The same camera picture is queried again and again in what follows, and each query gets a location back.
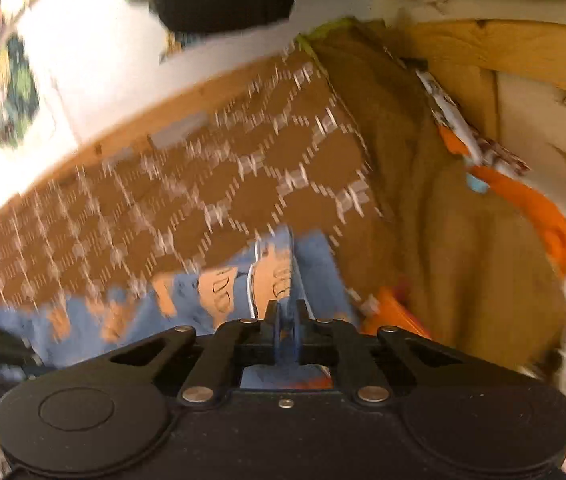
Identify colourful printed cloth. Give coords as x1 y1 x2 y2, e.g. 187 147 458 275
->
162 30 201 58

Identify white brown printed cloth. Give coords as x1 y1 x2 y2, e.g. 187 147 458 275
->
415 67 531 178

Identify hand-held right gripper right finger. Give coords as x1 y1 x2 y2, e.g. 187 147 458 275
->
283 300 464 407

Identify orange sheet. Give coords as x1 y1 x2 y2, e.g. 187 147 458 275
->
362 286 432 340

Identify green wall poster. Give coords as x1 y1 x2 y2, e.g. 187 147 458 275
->
0 34 43 150

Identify orange cloth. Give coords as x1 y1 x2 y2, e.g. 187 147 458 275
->
438 125 566 281

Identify blue patterned pants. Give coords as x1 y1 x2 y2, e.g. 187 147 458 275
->
0 227 361 391

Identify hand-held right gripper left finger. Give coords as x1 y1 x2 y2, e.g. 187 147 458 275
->
108 300 284 407

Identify brown patterned blanket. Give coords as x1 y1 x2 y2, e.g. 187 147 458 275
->
0 52 386 321

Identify olive brown cloth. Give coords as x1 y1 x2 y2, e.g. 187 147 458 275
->
308 20 566 376

